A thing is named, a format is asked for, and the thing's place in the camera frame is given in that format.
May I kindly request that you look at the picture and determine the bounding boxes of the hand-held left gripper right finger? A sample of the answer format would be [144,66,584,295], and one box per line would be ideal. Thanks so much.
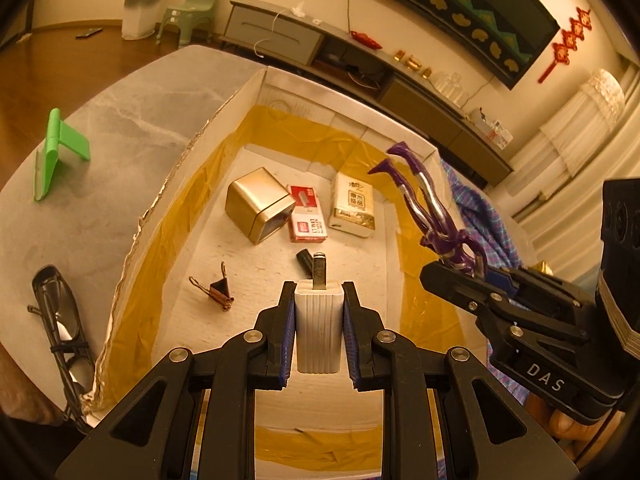
[340,281,581,480]

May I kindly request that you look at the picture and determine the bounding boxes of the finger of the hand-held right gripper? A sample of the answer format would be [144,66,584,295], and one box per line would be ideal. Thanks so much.
[419,260,591,348]
[485,265,601,316]

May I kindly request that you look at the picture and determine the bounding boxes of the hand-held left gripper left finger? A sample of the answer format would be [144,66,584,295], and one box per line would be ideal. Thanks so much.
[55,281,298,480]

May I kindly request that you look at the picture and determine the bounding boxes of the white ribbed charger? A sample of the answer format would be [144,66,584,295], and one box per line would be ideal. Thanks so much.
[294,254,347,375]

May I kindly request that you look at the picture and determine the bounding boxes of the purple hair claw clip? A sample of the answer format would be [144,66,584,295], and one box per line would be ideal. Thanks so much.
[367,142,488,278]

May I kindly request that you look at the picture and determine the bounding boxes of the white foam box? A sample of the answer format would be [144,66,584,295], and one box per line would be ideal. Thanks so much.
[80,67,493,480]

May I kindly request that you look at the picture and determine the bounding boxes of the black binder clip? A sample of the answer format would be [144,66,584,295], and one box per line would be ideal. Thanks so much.
[189,261,235,312]

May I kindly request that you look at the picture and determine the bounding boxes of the red and white small carton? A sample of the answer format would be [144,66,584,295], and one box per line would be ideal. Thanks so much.
[286,184,330,243]

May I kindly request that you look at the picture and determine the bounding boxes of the white tissue pack gold label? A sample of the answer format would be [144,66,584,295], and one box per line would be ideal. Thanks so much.
[327,172,378,240]

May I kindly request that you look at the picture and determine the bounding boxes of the gold square tin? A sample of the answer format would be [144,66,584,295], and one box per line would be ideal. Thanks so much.
[225,167,298,245]

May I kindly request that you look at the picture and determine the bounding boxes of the person's right hand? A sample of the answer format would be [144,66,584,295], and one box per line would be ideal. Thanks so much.
[525,392,616,466]

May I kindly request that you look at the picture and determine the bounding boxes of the blue plaid cloth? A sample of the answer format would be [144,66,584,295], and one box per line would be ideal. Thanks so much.
[440,157,531,406]

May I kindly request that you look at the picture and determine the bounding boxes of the cream curtain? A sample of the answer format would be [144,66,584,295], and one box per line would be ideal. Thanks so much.
[510,67,640,281]

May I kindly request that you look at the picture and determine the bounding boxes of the white printed boxes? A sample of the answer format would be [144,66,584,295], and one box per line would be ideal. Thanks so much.
[467,107,513,151]

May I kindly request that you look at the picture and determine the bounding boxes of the clear glass bottles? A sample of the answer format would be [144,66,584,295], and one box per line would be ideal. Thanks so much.
[430,70,471,106]

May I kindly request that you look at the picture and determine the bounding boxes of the gold ornaments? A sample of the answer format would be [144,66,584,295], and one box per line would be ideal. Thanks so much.
[392,49,433,80]

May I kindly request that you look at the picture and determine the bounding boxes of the black eyeglasses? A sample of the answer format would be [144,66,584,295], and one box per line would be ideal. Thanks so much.
[27,265,93,433]

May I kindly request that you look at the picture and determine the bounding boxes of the long red knot ornament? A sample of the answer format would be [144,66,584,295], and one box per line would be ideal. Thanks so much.
[537,6,593,86]

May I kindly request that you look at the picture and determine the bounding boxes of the red flat object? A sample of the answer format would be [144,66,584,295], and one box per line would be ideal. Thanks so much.
[350,30,383,50]

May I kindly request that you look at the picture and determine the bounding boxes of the pink quilted cushion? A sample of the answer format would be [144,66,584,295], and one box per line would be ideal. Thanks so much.
[0,345,66,423]

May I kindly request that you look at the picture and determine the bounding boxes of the green phone stand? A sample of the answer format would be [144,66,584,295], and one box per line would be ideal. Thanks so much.
[32,107,92,202]

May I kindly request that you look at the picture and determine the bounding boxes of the grey low cabinet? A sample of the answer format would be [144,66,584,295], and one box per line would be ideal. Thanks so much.
[220,0,515,191]

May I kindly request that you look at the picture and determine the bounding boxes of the small white gadgets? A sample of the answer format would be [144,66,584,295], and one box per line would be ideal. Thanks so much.
[290,2,323,26]

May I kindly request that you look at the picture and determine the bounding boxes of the green plastic chair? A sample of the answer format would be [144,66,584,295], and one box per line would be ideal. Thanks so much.
[156,0,222,46]

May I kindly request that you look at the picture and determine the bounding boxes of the white trash bin with plant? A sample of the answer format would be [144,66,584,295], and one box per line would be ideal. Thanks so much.
[121,0,165,41]

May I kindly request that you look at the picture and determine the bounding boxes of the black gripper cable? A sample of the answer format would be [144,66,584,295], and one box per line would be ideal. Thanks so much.
[582,395,632,461]

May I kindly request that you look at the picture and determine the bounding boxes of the dark wall hanging gold motifs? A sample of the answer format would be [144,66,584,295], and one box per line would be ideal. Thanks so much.
[341,0,560,91]

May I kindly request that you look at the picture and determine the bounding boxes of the thin white cable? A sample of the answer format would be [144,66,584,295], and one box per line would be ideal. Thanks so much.
[252,7,293,58]

